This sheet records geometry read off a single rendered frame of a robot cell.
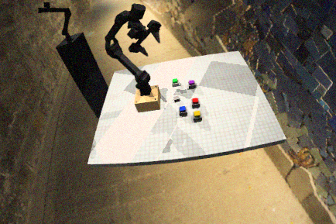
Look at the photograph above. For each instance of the green button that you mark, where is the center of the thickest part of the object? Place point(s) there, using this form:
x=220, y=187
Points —
x=175, y=82

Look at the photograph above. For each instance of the blue button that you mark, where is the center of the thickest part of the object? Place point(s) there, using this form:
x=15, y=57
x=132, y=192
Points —
x=183, y=110

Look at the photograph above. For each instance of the purple button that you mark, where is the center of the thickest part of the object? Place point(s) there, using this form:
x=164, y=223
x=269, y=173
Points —
x=192, y=84

